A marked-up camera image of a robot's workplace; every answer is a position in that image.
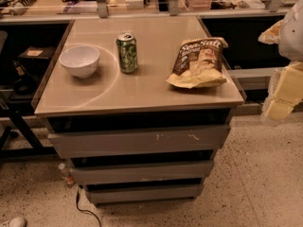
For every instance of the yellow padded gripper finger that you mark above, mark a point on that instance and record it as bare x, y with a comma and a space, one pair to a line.
285, 91

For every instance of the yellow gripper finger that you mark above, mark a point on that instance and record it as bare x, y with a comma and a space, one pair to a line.
271, 35

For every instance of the grey bottom drawer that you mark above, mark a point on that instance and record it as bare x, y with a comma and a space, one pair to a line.
153, 193

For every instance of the grey drawer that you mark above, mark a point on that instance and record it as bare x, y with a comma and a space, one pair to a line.
153, 193
110, 143
142, 172

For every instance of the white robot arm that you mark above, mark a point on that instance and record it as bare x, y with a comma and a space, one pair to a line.
290, 44

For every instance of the grey top drawer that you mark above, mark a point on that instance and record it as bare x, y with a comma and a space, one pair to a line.
110, 143

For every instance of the grey middle drawer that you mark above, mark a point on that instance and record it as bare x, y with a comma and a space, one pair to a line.
142, 172

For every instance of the grey drawer cabinet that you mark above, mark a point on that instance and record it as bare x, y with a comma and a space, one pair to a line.
111, 100

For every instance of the sea salt chips bag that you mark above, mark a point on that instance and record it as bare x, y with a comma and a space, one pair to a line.
199, 64

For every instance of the green soda can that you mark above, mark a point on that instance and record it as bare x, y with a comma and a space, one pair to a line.
127, 53

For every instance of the white ceramic bowl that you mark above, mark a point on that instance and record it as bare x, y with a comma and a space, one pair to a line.
80, 61

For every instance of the dark box on shelf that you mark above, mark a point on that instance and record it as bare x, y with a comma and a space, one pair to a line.
38, 53

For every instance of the small clear bottle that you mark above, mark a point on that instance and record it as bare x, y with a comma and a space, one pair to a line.
66, 175

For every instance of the dark bottle under bench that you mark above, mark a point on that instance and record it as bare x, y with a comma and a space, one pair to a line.
26, 84

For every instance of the white object on floor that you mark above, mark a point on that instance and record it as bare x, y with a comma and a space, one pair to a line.
14, 222

